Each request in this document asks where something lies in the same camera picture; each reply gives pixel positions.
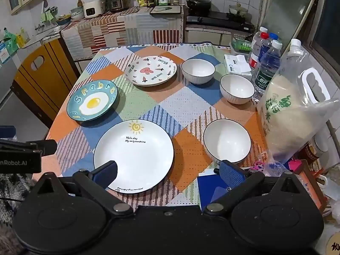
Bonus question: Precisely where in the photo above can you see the glass pot with lid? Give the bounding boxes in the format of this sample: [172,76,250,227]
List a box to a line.
[229,3,249,19]

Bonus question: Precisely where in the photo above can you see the green cloth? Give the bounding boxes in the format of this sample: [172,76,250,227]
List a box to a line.
[41,7,57,23]

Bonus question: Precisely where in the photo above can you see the yellow wooden chair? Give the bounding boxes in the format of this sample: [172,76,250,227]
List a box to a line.
[11,38,80,128]

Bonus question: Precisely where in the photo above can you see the patterned ceramic bowl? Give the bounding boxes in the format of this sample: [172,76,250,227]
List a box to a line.
[70,6,85,21]

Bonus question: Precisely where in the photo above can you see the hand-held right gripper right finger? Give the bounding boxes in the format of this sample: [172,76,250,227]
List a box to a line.
[203,160,302,217]

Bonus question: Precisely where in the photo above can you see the pink scissors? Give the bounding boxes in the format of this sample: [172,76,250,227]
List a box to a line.
[249,159,264,171]

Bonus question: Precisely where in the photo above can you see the white tissue pack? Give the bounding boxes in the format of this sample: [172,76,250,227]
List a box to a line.
[224,54,252,75]

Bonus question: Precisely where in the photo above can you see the white cap water bottle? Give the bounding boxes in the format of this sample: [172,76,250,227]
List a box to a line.
[251,27,267,49]

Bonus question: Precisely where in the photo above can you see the black gas stove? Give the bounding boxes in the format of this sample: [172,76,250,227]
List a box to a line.
[186,11,255,31]

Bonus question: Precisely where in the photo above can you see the striped counter cloth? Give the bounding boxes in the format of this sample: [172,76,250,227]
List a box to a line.
[61,5,184,60]

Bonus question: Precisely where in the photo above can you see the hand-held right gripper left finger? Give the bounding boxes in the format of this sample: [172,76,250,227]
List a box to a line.
[34,161,135,217]

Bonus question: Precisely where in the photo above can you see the white plate with sun print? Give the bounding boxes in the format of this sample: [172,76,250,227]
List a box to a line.
[93,119,174,195]

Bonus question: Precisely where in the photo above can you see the white bowl with dark rim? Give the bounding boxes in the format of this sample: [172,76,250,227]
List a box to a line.
[220,74,255,105]
[203,119,252,164]
[181,58,216,85]

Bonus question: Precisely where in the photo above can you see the cutting board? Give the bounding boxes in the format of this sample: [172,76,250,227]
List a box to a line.
[149,5,181,15]

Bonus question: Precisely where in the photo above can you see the black wok with lid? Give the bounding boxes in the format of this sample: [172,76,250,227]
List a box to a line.
[185,0,212,16]

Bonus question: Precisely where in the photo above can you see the white plate with rabbit print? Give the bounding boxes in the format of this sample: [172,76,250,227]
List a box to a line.
[125,56,177,86]

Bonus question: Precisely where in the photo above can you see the green plastic basket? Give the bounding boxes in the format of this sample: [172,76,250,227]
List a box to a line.
[231,33,255,54]

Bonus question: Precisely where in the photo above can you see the blue cap water bottle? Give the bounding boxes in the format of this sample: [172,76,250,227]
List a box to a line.
[259,33,278,67]

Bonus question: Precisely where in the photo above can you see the dark pressure cooker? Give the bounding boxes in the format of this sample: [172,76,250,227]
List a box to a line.
[105,0,130,13]

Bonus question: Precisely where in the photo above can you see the white rice cooker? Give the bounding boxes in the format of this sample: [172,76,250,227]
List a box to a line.
[83,0,105,19]

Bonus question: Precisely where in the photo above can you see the teal plate with egg print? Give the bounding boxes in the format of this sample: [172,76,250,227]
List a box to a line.
[66,80,119,122]

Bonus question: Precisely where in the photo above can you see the blue notebook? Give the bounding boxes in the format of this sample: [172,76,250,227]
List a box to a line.
[197,169,231,210]

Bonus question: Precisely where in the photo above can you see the grey furry cloth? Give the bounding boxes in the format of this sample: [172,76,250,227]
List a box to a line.
[0,174,35,245]

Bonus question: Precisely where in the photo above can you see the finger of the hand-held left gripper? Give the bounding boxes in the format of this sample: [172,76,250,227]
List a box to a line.
[0,139,58,157]

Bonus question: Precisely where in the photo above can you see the clear plastic rice bag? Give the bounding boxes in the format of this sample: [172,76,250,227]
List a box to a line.
[256,38,340,165]

